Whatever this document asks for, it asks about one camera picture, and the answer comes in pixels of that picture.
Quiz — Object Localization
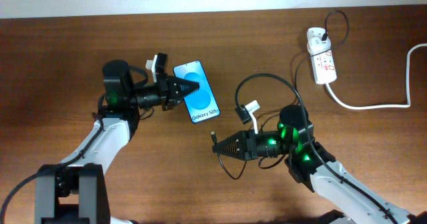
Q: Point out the black charging cable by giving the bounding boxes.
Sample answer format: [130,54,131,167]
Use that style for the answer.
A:
[210,10,350,181]

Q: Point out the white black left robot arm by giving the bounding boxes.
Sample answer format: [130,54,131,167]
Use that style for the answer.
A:
[35,59,199,223]

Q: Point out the white charger adapter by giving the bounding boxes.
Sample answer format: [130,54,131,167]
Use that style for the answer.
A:
[306,27,331,55]

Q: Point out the white power strip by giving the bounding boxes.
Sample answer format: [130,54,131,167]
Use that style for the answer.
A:
[308,47,337,85]

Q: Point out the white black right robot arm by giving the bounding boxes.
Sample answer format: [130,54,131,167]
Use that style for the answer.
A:
[211,105,426,224]

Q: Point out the blue Galaxy smartphone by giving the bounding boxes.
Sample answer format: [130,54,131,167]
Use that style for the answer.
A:
[173,60,220,123]

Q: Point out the white power strip cord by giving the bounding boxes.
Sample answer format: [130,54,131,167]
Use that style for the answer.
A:
[324,43,427,111]

